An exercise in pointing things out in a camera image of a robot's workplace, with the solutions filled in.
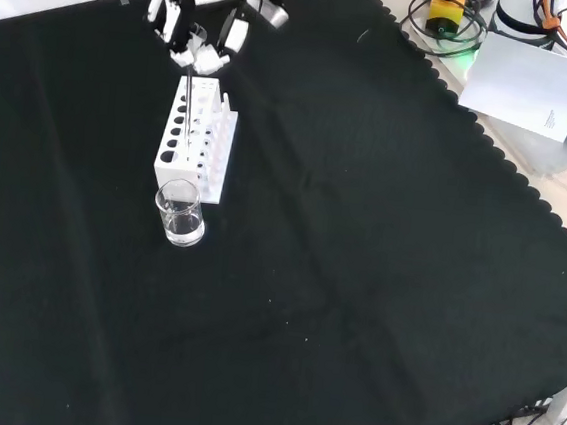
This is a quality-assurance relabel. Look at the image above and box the clear glass rod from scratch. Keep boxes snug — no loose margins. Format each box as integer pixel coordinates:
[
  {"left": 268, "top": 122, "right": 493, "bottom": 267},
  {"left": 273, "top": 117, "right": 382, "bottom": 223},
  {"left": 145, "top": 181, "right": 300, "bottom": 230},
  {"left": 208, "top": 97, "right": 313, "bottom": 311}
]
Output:
[{"left": 178, "top": 65, "right": 201, "bottom": 147}]

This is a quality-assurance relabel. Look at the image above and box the white test tube rack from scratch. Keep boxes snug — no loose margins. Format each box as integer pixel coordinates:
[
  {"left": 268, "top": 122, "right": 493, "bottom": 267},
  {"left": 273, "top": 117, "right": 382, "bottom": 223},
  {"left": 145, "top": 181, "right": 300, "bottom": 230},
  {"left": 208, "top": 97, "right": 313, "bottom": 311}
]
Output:
[{"left": 149, "top": 72, "right": 244, "bottom": 206}]

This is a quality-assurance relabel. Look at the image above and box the clear glass beaker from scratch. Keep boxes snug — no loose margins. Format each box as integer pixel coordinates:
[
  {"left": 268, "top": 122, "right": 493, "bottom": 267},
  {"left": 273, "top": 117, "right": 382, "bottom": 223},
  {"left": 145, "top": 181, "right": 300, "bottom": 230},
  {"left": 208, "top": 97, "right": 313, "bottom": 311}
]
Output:
[{"left": 150, "top": 175, "right": 211, "bottom": 251}]

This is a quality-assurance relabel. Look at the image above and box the yellow stop button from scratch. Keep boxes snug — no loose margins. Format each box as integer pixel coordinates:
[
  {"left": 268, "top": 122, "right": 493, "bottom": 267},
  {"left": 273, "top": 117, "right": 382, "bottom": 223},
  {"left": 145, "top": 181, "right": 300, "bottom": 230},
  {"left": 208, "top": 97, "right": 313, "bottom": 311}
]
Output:
[{"left": 424, "top": 0, "right": 468, "bottom": 41}]

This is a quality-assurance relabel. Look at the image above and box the black bench cloth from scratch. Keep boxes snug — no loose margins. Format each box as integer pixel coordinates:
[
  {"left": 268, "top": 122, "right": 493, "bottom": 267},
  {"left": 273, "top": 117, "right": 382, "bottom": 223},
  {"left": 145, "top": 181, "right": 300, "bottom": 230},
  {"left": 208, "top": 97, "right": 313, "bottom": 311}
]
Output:
[{"left": 0, "top": 0, "right": 567, "bottom": 425}]

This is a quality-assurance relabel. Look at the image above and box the pale board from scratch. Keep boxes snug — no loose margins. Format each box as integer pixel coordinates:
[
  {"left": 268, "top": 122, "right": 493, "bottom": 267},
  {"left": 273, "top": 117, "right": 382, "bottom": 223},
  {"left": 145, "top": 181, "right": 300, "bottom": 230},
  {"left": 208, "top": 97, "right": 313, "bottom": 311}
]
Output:
[{"left": 454, "top": 28, "right": 567, "bottom": 146}]

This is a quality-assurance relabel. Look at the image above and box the black stop button cable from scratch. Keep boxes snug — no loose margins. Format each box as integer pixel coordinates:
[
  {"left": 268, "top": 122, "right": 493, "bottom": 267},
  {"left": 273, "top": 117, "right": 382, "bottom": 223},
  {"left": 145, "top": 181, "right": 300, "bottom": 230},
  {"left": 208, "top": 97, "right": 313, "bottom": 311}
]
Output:
[{"left": 397, "top": 0, "right": 492, "bottom": 61}]

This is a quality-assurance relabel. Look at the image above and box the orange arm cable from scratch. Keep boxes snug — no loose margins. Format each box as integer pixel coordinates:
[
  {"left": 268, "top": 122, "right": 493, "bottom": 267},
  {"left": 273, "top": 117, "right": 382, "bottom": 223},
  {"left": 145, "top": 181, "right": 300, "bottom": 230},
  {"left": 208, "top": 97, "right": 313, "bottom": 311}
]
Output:
[{"left": 528, "top": 0, "right": 567, "bottom": 56}]

